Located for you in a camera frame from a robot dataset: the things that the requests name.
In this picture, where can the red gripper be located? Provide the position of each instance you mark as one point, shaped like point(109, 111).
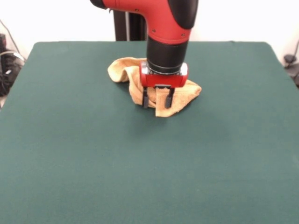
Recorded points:
point(163, 80)

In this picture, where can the tan terry towel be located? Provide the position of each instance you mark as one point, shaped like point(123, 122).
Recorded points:
point(121, 70)

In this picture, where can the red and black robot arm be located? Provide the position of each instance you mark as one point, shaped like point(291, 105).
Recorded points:
point(168, 30)

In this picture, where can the dark green table cloth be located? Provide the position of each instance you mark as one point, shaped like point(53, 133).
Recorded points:
point(70, 151)

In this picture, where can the dark grey power adapter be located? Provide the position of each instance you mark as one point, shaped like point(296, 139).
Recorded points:
point(289, 58)

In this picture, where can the black electronics box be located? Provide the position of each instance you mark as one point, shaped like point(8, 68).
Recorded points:
point(2, 42)

